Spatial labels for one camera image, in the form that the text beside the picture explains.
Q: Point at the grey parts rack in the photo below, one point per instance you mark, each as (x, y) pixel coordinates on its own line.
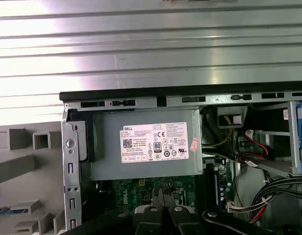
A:
(23, 166)

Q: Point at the blue RAM stick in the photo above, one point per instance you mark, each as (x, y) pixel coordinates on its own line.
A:
(8, 210)
(217, 191)

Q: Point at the grey power supply unit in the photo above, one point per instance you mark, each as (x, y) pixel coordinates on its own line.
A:
(107, 147)

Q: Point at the black and silver PC case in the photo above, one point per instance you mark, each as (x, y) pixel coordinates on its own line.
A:
(141, 99)

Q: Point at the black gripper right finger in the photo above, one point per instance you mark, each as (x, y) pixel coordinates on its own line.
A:
(180, 225)

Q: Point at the green motherboard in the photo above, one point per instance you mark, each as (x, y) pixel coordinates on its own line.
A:
(131, 193)

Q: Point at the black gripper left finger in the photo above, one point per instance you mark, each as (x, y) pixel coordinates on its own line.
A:
(153, 222)

